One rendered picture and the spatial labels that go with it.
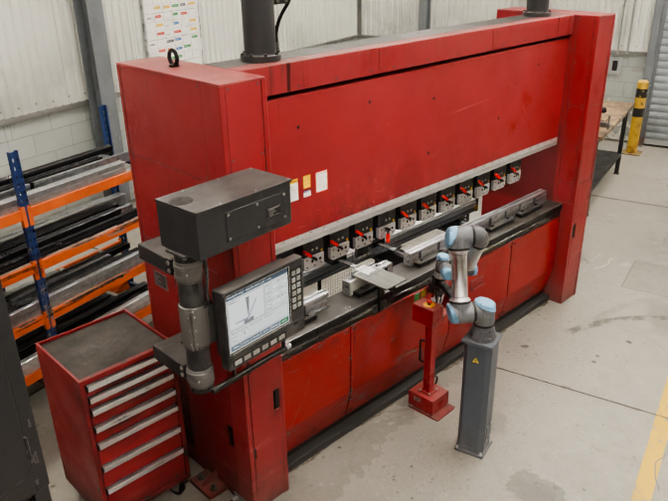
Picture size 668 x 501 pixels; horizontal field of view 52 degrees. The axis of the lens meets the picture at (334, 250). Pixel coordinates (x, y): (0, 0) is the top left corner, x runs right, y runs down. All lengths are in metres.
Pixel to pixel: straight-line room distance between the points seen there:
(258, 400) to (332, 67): 1.72
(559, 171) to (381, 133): 2.15
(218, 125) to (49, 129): 4.86
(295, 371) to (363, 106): 1.49
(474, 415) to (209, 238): 2.18
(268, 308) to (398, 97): 1.64
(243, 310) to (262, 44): 1.30
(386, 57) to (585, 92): 2.09
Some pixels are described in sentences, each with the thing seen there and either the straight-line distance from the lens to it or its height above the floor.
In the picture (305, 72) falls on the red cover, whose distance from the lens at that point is 3.46.
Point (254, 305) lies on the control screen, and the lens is 2.83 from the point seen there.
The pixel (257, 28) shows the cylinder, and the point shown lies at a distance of 3.38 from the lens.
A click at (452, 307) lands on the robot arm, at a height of 0.99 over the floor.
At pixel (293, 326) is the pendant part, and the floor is 1.29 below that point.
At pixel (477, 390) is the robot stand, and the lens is 4.10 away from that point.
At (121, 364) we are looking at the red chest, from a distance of 3.49.
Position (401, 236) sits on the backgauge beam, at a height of 0.95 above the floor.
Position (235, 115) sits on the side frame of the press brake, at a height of 2.16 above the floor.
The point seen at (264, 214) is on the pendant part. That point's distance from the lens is 2.75.
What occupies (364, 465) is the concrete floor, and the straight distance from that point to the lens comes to 4.26.
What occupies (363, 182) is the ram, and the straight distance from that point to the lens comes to 3.92.
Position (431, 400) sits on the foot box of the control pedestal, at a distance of 4.58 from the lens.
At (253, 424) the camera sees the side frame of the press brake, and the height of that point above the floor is 0.57.
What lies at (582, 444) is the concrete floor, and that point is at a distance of 4.62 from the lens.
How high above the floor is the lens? 2.84
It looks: 24 degrees down
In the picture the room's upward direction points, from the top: 1 degrees counter-clockwise
